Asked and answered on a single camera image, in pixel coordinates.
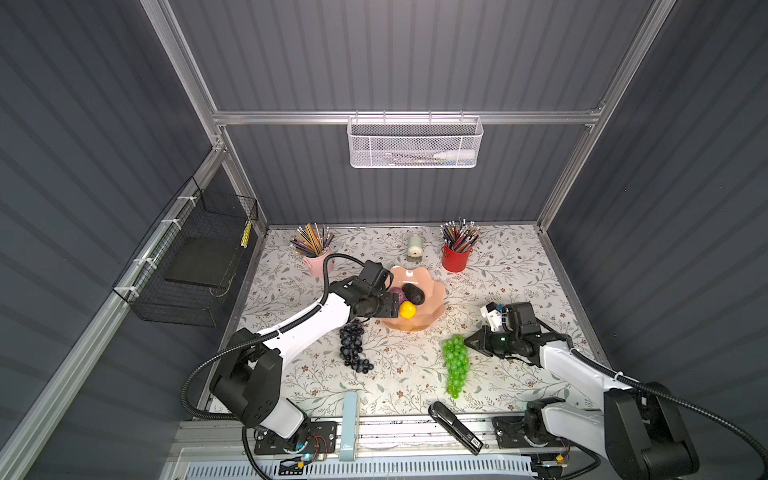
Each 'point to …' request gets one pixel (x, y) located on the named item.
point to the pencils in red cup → (460, 238)
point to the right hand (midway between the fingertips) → (469, 344)
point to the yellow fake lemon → (407, 309)
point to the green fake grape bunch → (457, 358)
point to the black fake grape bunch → (351, 347)
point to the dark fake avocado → (413, 294)
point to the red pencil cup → (453, 260)
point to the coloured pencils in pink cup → (312, 240)
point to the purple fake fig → (401, 294)
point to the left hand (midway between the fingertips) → (389, 306)
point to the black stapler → (439, 412)
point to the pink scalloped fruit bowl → (433, 309)
